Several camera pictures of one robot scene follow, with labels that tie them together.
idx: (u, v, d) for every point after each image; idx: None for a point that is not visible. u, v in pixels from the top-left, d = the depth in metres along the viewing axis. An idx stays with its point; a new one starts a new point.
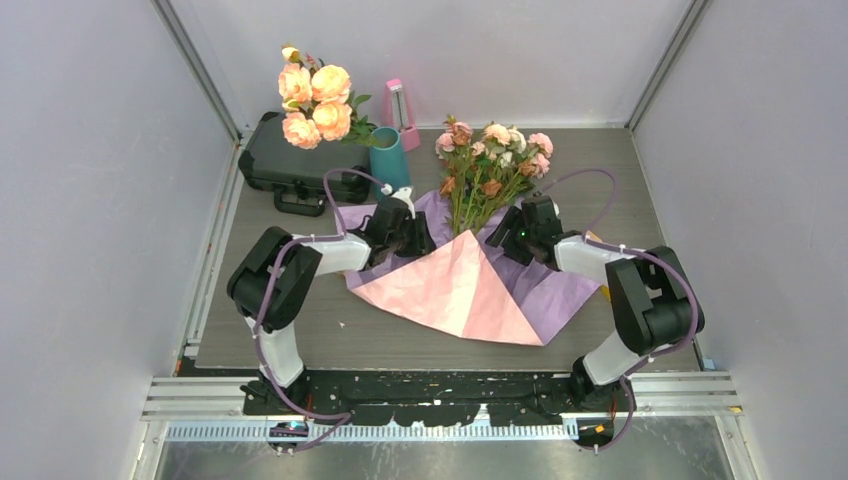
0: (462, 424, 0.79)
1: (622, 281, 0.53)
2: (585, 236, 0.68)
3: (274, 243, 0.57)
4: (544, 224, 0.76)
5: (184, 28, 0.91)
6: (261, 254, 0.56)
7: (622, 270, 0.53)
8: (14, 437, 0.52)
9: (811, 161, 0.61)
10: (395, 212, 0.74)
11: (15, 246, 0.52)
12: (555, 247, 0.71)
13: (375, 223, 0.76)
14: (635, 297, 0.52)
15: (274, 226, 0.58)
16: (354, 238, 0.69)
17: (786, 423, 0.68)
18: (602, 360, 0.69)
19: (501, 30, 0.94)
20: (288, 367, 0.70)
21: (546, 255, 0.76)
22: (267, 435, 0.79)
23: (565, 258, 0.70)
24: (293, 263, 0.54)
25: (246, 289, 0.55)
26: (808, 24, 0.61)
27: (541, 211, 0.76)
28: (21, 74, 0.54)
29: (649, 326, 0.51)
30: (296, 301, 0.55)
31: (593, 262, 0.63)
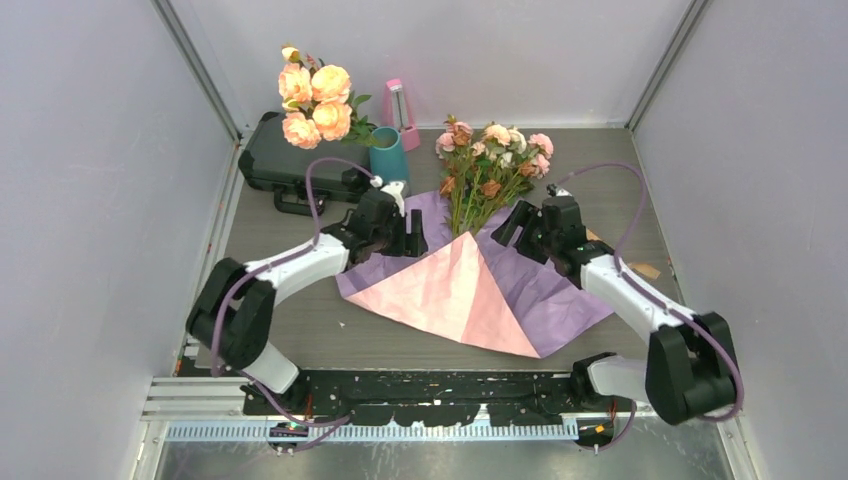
0: (462, 424, 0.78)
1: (666, 353, 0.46)
2: (622, 268, 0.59)
3: (227, 279, 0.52)
4: (568, 231, 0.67)
5: (184, 28, 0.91)
6: (215, 292, 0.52)
7: (668, 340, 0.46)
8: (15, 437, 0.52)
9: (811, 161, 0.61)
10: (380, 205, 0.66)
11: (16, 246, 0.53)
12: (583, 269, 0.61)
13: (358, 218, 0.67)
14: (678, 372, 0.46)
15: (223, 260, 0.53)
16: (326, 241, 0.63)
17: (786, 423, 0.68)
18: (610, 374, 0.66)
19: (501, 30, 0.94)
20: (281, 374, 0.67)
21: (568, 267, 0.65)
22: (267, 435, 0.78)
23: (594, 287, 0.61)
24: (246, 305, 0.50)
25: (201, 332, 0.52)
26: (808, 25, 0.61)
27: (565, 216, 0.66)
28: (22, 75, 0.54)
29: (690, 404, 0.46)
30: (256, 341, 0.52)
31: (630, 310, 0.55)
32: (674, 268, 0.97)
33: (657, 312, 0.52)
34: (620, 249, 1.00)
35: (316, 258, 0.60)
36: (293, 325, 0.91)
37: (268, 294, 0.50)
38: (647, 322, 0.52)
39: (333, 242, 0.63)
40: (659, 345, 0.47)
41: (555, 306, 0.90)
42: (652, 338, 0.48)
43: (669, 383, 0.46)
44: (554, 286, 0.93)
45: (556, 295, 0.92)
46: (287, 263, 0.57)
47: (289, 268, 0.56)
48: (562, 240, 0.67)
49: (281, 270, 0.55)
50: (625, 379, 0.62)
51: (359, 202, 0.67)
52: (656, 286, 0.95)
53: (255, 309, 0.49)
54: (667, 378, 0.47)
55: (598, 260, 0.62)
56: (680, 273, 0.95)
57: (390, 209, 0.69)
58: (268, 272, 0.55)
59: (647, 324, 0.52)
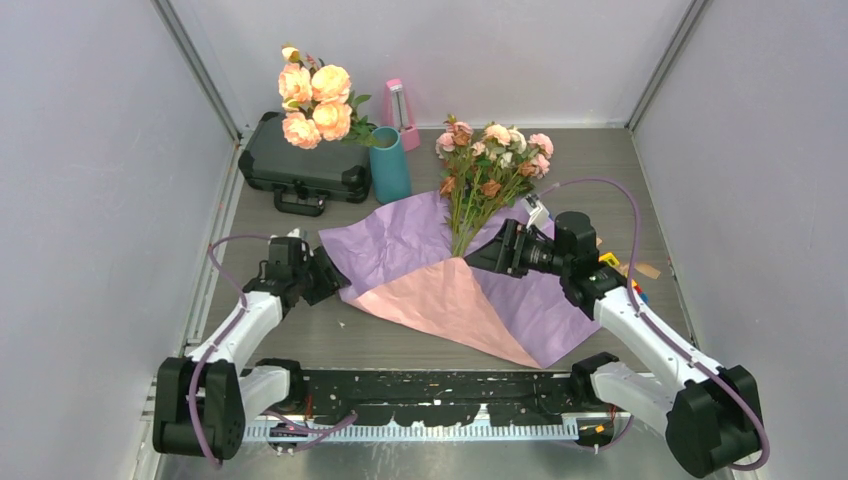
0: (462, 424, 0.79)
1: (694, 416, 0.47)
2: (640, 307, 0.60)
3: (175, 381, 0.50)
4: (584, 258, 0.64)
5: (184, 28, 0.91)
6: (170, 400, 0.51)
7: (695, 401, 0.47)
8: (14, 439, 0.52)
9: (812, 160, 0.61)
10: (289, 245, 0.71)
11: (14, 245, 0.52)
12: (598, 303, 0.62)
13: (274, 265, 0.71)
14: (705, 434, 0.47)
15: (163, 363, 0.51)
16: (256, 299, 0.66)
17: (784, 421, 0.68)
18: (617, 389, 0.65)
19: (501, 30, 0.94)
20: (277, 383, 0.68)
21: (580, 296, 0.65)
22: (268, 435, 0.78)
23: (608, 321, 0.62)
24: (211, 394, 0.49)
25: (179, 438, 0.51)
26: (806, 23, 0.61)
27: (580, 244, 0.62)
28: (21, 74, 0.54)
29: (711, 459, 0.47)
30: (236, 420, 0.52)
31: (652, 355, 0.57)
32: (674, 267, 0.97)
33: (681, 363, 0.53)
34: (619, 248, 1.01)
35: (254, 316, 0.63)
36: (292, 324, 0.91)
37: (226, 371, 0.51)
38: (672, 377, 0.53)
39: (261, 296, 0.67)
40: (685, 405, 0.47)
41: (554, 315, 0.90)
42: (678, 396, 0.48)
43: (694, 439, 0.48)
44: (556, 293, 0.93)
45: (557, 303, 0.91)
46: (230, 336, 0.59)
47: (234, 338, 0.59)
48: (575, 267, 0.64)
49: (228, 344, 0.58)
50: (636, 401, 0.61)
51: (269, 252, 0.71)
52: (655, 286, 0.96)
53: (223, 391, 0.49)
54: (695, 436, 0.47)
55: (616, 293, 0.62)
56: (680, 273, 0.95)
57: (298, 249, 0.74)
58: (216, 351, 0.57)
59: (672, 378, 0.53)
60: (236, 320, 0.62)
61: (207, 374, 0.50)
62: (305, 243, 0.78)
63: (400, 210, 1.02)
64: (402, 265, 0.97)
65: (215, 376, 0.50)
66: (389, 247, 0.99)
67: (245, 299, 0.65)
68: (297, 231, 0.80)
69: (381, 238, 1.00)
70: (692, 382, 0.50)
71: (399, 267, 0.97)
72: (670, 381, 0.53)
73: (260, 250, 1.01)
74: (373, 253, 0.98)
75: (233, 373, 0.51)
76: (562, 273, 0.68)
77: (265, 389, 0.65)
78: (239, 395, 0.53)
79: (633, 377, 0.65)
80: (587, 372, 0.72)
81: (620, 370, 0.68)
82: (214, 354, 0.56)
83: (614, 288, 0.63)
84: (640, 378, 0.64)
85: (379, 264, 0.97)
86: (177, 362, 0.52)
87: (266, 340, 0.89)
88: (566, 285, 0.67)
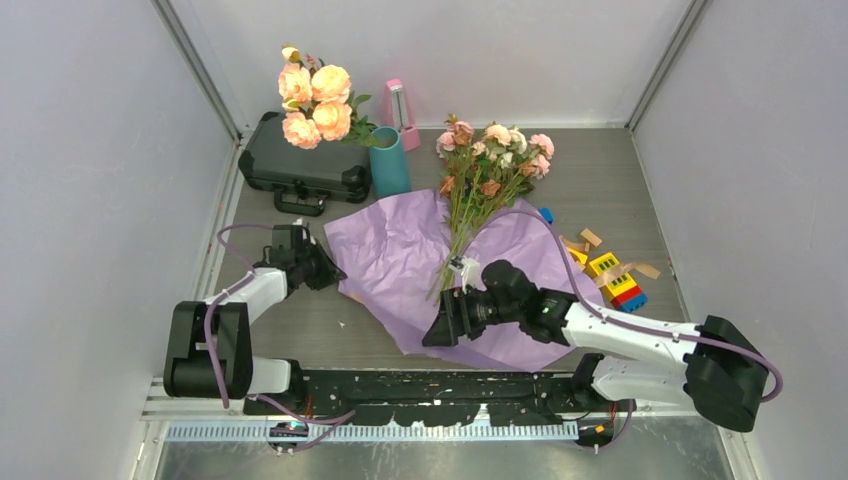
0: (462, 424, 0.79)
1: (713, 386, 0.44)
2: (602, 313, 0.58)
3: (190, 319, 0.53)
4: (526, 297, 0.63)
5: (184, 28, 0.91)
6: (182, 338, 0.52)
7: (707, 373, 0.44)
8: (15, 439, 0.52)
9: (812, 161, 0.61)
10: (291, 230, 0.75)
11: (13, 245, 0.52)
12: (566, 331, 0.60)
13: (277, 250, 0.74)
14: (729, 393, 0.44)
15: (179, 302, 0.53)
16: (264, 270, 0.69)
17: (785, 420, 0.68)
18: (627, 385, 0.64)
19: (501, 30, 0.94)
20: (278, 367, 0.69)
21: (547, 333, 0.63)
22: (268, 435, 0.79)
23: (582, 341, 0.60)
24: (225, 328, 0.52)
25: (189, 379, 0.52)
26: (807, 23, 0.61)
27: (513, 288, 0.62)
28: (20, 74, 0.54)
29: (750, 410, 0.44)
30: (245, 362, 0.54)
31: (641, 351, 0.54)
32: (674, 267, 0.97)
33: (668, 344, 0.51)
34: (619, 248, 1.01)
35: (263, 281, 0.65)
36: (291, 325, 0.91)
37: (239, 308, 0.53)
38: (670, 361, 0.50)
39: (267, 271, 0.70)
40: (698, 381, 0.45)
41: None
42: (689, 376, 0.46)
43: (728, 402, 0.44)
44: None
45: None
46: (241, 290, 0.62)
47: (245, 292, 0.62)
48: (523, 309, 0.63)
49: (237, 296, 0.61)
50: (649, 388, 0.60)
51: (272, 237, 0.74)
52: (655, 286, 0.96)
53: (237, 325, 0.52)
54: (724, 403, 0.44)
55: (574, 312, 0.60)
56: (680, 272, 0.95)
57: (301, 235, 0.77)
58: (226, 297, 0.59)
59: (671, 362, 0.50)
60: (244, 282, 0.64)
61: (221, 311, 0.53)
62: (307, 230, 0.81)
63: (401, 205, 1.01)
64: (401, 259, 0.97)
65: (232, 311, 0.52)
66: (389, 240, 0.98)
67: (255, 270, 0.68)
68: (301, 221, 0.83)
69: (381, 232, 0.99)
70: (688, 357, 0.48)
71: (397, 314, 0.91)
72: (671, 365, 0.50)
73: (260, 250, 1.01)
74: (373, 246, 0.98)
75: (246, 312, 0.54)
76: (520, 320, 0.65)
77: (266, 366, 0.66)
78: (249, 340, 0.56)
79: (631, 366, 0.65)
80: (585, 385, 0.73)
81: (612, 365, 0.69)
82: (224, 300, 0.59)
83: (569, 308, 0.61)
84: (639, 365, 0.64)
85: (378, 257, 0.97)
86: (190, 303, 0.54)
87: (267, 340, 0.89)
88: (530, 331, 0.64)
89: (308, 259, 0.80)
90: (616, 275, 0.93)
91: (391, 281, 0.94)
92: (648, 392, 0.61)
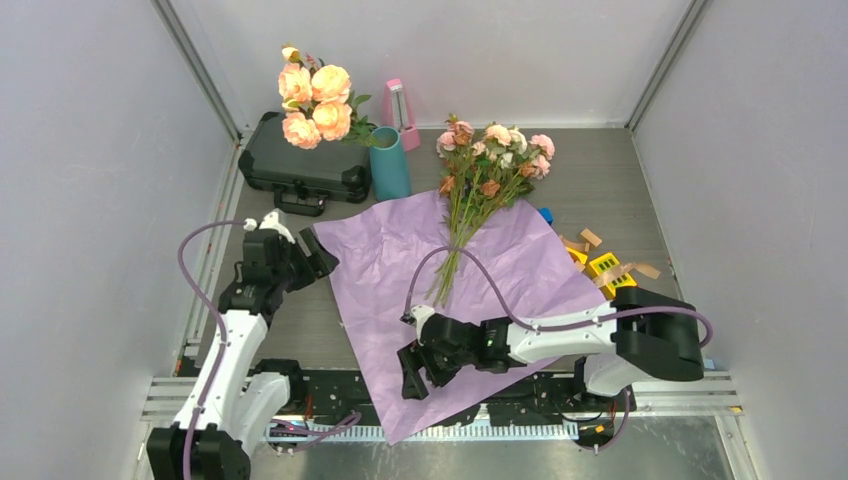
0: (462, 424, 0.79)
1: (645, 355, 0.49)
2: (532, 325, 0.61)
3: (168, 452, 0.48)
4: (467, 340, 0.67)
5: (184, 28, 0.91)
6: (165, 471, 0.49)
7: (636, 345, 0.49)
8: (14, 441, 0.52)
9: (812, 160, 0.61)
10: (266, 243, 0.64)
11: (14, 244, 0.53)
12: (513, 355, 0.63)
13: (251, 267, 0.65)
14: (663, 355, 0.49)
15: (149, 436, 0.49)
16: (234, 317, 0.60)
17: (785, 421, 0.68)
18: (606, 378, 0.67)
19: (501, 30, 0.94)
20: (276, 393, 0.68)
21: (502, 363, 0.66)
22: (268, 435, 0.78)
23: (530, 356, 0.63)
24: (208, 463, 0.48)
25: None
26: (808, 23, 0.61)
27: (452, 335, 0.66)
28: (21, 74, 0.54)
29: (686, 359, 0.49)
30: (238, 468, 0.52)
31: (576, 346, 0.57)
32: (674, 267, 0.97)
33: (596, 332, 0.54)
34: (620, 248, 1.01)
35: (240, 348, 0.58)
36: (290, 325, 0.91)
37: (219, 440, 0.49)
38: (602, 344, 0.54)
39: (236, 317, 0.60)
40: (630, 353, 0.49)
41: (555, 310, 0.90)
42: (622, 354, 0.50)
43: (665, 362, 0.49)
44: (551, 297, 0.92)
45: (553, 306, 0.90)
46: (216, 385, 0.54)
47: (220, 390, 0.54)
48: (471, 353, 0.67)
49: (215, 397, 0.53)
50: (621, 373, 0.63)
51: (243, 253, 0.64)
52: (656, 286, 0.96)
53: (219, 460, 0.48)
54: (663, 361, 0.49)
55: (513, 336, 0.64)
56: (680, 272, 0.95)
57: (277, 242, 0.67)
58: (203, 412, 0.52)
59: (602, 343, 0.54)
60: (219, 359, 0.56)
61: (199, 444, 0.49)
62: (282, 232, 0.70)
63: (397, 209, 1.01)
64: (397, 262, 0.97)
65: (208, 447, 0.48)
66: (385, 243, 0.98)
67: (220, 327, 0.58)
68: (274, 215, 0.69)
69: (376, 235, 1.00)
70: (615, 336, 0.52)
71: (381, 371, 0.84)
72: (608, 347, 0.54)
73: None
74: (369, 249, 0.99)
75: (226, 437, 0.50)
76: (473, 360, 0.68)
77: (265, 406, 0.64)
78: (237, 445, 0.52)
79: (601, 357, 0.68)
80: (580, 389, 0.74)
81: (592, 363, 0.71)
82: (202, 416, 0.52)
83: (509, 333, 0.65)
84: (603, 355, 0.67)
85: (374, 260, 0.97)
86: (165, 431, 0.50)
87: (267, 341, 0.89)
88: (485, 367, 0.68)
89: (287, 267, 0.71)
90: (616, 275, 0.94)
91: (388, 284, 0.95)
92: (624, 376, 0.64)
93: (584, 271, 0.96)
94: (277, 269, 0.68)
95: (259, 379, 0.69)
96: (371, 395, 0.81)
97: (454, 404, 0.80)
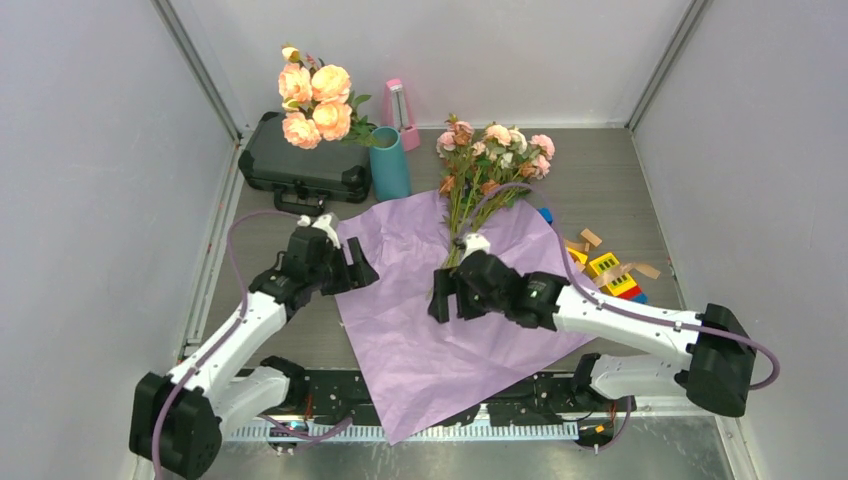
0: (462, 424, 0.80)
1: (716, 376, 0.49)
2: (594, 299, 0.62)
3: (152, 398, 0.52)
4: (506, 284, 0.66)
5: (184, 27, 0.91)
6: (144, 418, 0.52)
7: (711, 364, 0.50)
8: (14, 441, 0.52)
9: (812, 160, 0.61)
10: (310, 241, 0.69)
11: (13, 245, 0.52)
12: (556, 316, 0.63)
13: (291, 260, 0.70)
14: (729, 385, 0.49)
15: (144, 379, 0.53)
16: (255, 303, 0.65)
17: (785, 421, 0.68)
18: (624, 382, 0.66)
19: (501, 29, 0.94)
20: (273, 390, 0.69)
21: (534, 317, 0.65)
22: (268, 435, 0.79)
23: (574, 326, 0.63)
24: (180, 421, 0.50)
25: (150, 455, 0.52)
26: (808, 23, 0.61)
27: (492, 274, 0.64)
28: (20, 74, 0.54)
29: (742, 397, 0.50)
30: (207, 445, 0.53)
31: (633, 339, 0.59)
32: (674, 267, 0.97)
33: (669, 333, 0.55)
34: (619, 248, 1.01)
35: (251, 329, 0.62)
36: (291, 325, 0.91)
37: (199, 405, 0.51)
38: (672, 349, 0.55)
39: (262, 301, 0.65)
40: (702, 371, 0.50)
41: None
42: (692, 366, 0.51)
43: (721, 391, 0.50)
44: None
45: None
46: (216, 355, 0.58)
47: (219, 360, 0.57)
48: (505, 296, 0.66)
49: (212, 365, 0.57)
50: (648, 382, 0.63)
51: (288, 245, 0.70)
52: (656, 286, 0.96)
53: (191, 422, 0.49)
54: (725, 392, 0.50)
55: (565, 297, 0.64)
56: (680, 272, 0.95)
57: (320, 244, 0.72)
58: (197, 373, 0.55)
59: (673, 350, 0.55)
60: (229, 333, 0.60)
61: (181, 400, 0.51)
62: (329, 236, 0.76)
63: (397, 209, 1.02)
64: (397, 262, 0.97)
65: (186, 407, 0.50)
66: (384, 243, 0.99)
67: (243, 305, 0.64)
68: (327, 219, 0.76)
69: (376, 236, 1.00)
70: (693, 347, 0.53)
71: (380, 371, 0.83)
72: (669, 353, 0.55)
73: (261, 252, 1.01)
74: (369, 250, 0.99)
75: (206, 404, 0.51)
76: (505, 307, 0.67)
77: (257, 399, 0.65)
78: (214, 420, 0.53)
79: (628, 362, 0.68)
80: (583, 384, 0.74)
81: (609, 363, 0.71)
82: (193, 377, 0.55)
83: (558, 292, 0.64)
84: (632, 360, 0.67)
85: (374, 260, 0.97)
86: (157, 379, 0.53)
87: (267, 341, 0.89)
88: (516, 317, 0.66)
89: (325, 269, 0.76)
90: (616, 275, 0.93)
91: (388, 284, 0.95)
92: (644, 386, 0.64)
93: (584, 270, 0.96)
94: (314, 267, 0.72)
95: (261, 372, 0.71)
96: (371, 395, 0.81)
97: (455, 405, 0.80)
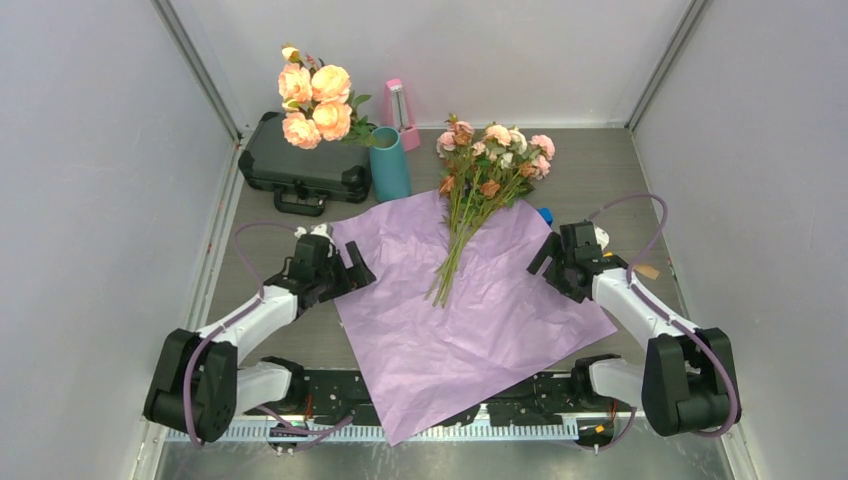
0: (462, 424, 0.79)
1: (668, 362, 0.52)
2: (631, 280, 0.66)
3: (179, 353, 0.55)
4: (582, 248, 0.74)
5: (183, 27, 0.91)
6: (169, 371, 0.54)
7: (667, 350, 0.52)
8: (14, 440, 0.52)
9: (812, 160, 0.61)
10: (316, 246, 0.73)
11: (13, 245, 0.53)
12: (596, 277, 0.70)
13: (298, 264, 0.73)
14: (674, 393, 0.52)
15: (173, 333, 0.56)
16: (273, 293, 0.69)
17: (784, 422, 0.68)
18: (612, 378, 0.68)
19: (501, 30, 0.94)
20: (276, 381, 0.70)
21: (580, 276, 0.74)
22: (268, 435, 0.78)
23: (604, 294, 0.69)
24: (208, 372, 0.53)
25: (169, 410, 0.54)
26: (809, 23, 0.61)
27: (578, 232, 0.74)
28: (20, 74, 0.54)
29: (679, 413, 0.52)
30: (226, 404, 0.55)
31: (636, 322, 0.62)
32: (674, 267, 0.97)
33: (659, 325, 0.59)
34: (619, 248, 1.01)
35: (267, 309, 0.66)
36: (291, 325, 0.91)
37: (226, 354, 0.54)
38: (650, 330, 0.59)
39: (279, 291, 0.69)
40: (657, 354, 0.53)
41: (555, 312, 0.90)
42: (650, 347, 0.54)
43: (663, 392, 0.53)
44: (550, 300, 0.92)
45: (553, 308, 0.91)
46: (240, 321, 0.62)
47: (242, 324, 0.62)
48: (576, 254, 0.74)
49: (236, 328, 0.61)
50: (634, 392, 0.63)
51: (295, 249, 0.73)
52: (655, 286, 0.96)
53: (219, 372, 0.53)
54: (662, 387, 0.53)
55: (613, 272, 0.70)
56: (679, 272, 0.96)
57: (325, 250, 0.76)
58: (223, 332, 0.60)
59: (649, 331, 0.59)
60: (249, 308, 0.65)
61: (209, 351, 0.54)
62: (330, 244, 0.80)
63: (396, 210, 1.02)
64: (396, 262, 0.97)
65: (216, 356, 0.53)
66: (384, 243, 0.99)
67: (262, 290, 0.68)
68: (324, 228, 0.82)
69: (376, 236, 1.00)
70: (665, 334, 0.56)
71: (379, 371, 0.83)
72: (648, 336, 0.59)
73: (261, 252, 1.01)
74: (368, 250, 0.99)
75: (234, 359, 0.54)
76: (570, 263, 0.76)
77: (262, 383, 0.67)
78: (234, 381, 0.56)
79: (627, 368, 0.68)
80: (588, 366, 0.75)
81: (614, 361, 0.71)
82: (220, 334, 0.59)
83: (611, 269, 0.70)
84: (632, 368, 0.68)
85: (373, 260, 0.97)
86: (185, 335, 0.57)
87: (267, 340, 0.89)
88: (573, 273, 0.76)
89: (328, 273, 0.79)
90: None
91: (388, 285, 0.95)
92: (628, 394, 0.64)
93: None
94: (320, 272, 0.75)
95: (268, 364, 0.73)
96: (371, 395, 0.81)
97: (455, 405, 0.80)
